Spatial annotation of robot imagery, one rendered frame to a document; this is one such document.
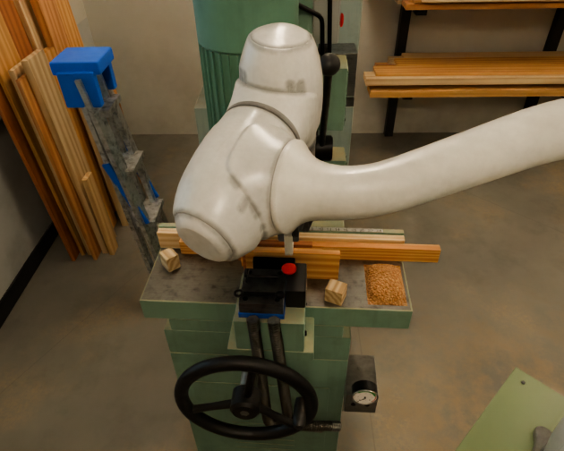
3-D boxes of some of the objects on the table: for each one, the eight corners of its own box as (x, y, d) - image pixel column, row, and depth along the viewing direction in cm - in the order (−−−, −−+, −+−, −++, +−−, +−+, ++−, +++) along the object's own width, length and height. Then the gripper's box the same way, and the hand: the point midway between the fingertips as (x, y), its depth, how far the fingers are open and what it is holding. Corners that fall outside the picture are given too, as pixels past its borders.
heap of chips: (367, 304, 99) (369, 295, 97) (363, 264, 109) (364, 256, 107) (407, 306, 99) (409, 297, 97) (399, 266, 108) (401, 257, 107)
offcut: (329, 290, 103) (330, 277, 100) (346, 295, 101) (347, 283, 99) (324, 301, 100) (325, 288, 98) (341, 306, 99) (342, 294, 96)
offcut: (181, 267, 109) (178, 254, 107) (169, 272, 108) (166, 260, 105) (174, 259, 111) (170, 246, 109) (162, 264, 110) (158, 251, 107)
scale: (178, 225, 113) (178, 225, 112) (179, 223, 114) (179, 222, 113) (382, 232, 109) (383, 232, 109) (382, 229, 110) (382, 228, 110)
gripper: (329, 146, 70) (323, 234, 90) (244, 144, 71) (257, 232, 91) (329, 182, 66) (322, 267, 85) (239, 180, 67) (253, 264, 86)
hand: (288, 239), depth 85 cm, fingers closed
